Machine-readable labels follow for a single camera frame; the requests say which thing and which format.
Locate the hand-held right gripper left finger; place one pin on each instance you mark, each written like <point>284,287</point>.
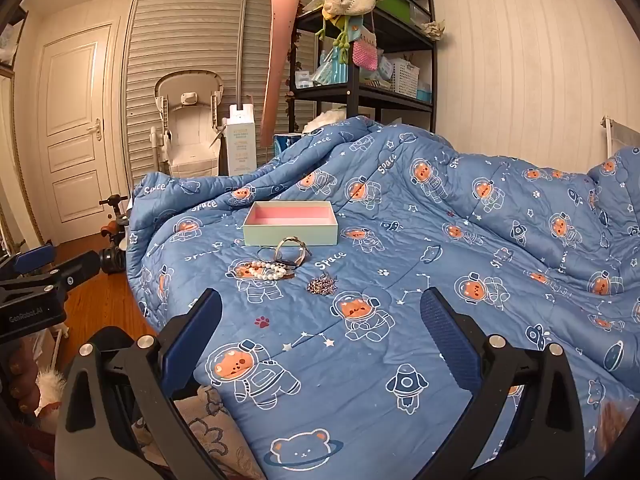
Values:
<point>200,332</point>

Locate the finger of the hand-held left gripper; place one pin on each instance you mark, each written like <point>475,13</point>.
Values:
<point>75,269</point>
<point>32,257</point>

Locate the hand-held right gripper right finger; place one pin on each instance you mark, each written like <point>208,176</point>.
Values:
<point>445,332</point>

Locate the pale green pink-lined jewelry box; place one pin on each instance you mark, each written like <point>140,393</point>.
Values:
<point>290,215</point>

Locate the child's tricycle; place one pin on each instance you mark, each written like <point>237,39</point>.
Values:
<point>112,260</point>

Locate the beige patterned pillow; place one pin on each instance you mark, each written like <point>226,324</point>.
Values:
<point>210,430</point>

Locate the blue astronaut bear quilt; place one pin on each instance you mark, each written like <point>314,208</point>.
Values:
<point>400,240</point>

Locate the white panelled door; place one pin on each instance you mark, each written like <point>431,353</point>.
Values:
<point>75,135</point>

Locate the white high chair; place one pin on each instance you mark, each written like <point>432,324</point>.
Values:
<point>190,130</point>

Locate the white cardboard carton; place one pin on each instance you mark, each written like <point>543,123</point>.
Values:
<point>240,145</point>

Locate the white louvered closet doors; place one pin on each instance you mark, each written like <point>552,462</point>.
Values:
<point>145,85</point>

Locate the small teal basket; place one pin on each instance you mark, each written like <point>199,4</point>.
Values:
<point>424,94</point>

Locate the white fluffy plush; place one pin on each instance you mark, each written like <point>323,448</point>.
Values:
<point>325,121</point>

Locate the black metal shelf rack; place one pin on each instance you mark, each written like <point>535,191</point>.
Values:
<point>354,100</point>

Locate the white plastic basket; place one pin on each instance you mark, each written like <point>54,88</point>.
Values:
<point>402,77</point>

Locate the light blue box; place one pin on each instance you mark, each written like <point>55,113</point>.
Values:
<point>332,72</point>

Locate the pink knitted pouch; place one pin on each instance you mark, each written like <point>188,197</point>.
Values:
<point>365,55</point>

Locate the pink tapered hanging cover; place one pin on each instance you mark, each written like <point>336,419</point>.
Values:
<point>277,50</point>

